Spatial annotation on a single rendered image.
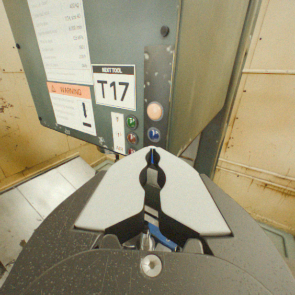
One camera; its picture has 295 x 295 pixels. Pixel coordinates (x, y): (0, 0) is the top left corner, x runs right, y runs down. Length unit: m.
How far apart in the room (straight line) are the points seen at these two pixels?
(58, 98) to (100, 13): 0.22
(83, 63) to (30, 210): 1.35
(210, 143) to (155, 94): 0.76
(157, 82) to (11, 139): 1.40
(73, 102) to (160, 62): 0.23
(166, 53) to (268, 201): 1.46
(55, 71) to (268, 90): 1.14
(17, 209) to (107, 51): 1.43
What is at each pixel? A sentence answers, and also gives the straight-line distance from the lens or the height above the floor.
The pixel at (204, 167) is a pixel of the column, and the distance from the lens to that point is 1.06.
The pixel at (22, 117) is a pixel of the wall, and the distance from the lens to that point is 1.54.
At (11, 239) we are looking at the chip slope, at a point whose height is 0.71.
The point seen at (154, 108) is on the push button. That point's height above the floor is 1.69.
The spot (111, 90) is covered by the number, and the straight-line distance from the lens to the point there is 0.30.
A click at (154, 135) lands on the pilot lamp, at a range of 0.26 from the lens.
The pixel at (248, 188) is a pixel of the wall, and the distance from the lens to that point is 1.52.
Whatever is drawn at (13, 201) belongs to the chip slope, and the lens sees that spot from 1.63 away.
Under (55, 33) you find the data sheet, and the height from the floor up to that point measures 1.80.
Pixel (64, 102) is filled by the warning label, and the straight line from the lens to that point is 0.43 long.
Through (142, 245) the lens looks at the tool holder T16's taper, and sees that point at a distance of 0.58.
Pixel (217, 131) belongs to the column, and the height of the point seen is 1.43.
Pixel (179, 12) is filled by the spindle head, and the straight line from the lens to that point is 0.25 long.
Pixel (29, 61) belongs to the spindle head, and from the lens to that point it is 0.53.
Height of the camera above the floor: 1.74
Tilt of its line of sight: 27 degrees down
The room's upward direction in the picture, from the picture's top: 1 degrees clockwise
